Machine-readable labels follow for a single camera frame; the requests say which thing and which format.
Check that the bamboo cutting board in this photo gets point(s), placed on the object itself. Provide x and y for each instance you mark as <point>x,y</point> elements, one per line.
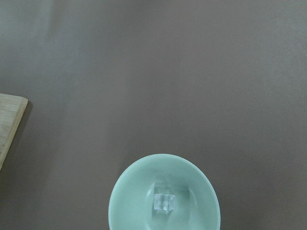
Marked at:
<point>11,112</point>

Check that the clear ice cube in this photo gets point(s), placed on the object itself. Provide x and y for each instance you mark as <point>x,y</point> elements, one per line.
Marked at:
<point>164,202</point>

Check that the mint green bowl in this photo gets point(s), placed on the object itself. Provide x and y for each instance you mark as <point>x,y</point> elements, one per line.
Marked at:
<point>132,199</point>

